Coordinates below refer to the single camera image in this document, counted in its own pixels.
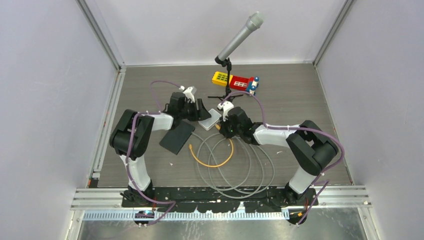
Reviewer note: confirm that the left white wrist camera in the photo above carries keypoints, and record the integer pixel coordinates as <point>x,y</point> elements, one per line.
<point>189,93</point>

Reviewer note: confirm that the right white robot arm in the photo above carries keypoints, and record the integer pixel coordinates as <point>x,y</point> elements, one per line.
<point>312,148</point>

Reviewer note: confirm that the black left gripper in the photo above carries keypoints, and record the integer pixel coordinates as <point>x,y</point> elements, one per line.
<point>201,114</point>

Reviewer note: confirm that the white network switch box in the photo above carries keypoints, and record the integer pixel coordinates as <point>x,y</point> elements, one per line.
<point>209,123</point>

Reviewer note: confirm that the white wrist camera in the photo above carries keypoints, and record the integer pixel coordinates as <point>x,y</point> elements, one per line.
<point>189,93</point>
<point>225,107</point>

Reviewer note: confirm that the slotted cable duct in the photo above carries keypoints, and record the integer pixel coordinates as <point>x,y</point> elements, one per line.
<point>149,215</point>

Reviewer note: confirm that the colourful toy block vehicle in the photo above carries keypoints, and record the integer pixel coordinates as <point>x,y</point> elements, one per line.
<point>238,83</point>

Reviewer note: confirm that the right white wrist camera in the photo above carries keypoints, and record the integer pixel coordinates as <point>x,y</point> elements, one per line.
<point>225,107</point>

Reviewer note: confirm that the grey handheld microphone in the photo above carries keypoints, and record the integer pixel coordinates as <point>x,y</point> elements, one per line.
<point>253,23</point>

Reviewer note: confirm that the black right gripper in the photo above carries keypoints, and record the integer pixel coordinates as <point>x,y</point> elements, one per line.
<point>224,127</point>

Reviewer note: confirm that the black network switch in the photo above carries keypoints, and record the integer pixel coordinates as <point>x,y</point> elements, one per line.
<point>175,139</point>

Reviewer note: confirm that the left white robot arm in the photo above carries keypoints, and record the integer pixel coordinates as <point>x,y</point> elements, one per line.
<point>131,136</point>

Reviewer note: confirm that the black microphone tripod stand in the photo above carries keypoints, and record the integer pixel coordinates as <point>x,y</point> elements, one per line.
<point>226,63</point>

